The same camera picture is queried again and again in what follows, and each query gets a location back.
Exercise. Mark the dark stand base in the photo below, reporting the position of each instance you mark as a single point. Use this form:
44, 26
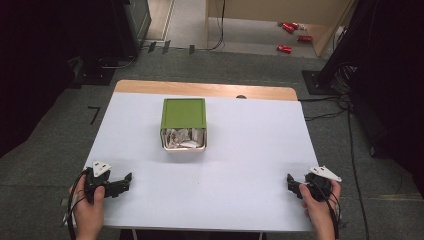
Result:
95, 75

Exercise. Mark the green drawer box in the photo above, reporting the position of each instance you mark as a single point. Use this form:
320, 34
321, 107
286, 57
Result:
183, 113

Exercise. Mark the dark curtain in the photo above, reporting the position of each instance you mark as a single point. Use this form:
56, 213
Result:
30, 66
393, 83

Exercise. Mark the pile of white packets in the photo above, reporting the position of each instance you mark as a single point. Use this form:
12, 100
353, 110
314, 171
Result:
183, 138

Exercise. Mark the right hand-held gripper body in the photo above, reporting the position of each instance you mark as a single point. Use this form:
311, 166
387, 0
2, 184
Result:
320, 186

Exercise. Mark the red can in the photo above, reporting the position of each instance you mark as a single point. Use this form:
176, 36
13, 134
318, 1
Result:
295, 25
304, 38
288, 27
284, 49

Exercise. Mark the wooden table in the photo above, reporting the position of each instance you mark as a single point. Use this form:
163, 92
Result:
200, 88

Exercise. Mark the person's left hand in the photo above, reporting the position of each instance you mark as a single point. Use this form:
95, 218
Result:
88, 213

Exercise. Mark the black angled tape mark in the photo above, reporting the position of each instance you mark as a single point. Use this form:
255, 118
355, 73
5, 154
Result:
95, 115

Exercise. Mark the person's right hand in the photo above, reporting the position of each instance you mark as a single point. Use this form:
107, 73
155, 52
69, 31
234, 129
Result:
316, 208

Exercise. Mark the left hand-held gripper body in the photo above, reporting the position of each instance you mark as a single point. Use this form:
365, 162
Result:
95, 180

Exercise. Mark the black cabinet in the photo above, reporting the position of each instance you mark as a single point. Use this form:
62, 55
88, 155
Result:
131, 26

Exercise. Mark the beige wooden partition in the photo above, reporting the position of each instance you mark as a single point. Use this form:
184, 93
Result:
276, 10

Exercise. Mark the black stand base plate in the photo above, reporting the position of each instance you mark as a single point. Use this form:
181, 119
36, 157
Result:
316, 83

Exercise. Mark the white table cover sheet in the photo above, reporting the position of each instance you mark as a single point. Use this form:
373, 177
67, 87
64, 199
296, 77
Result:
240, 160

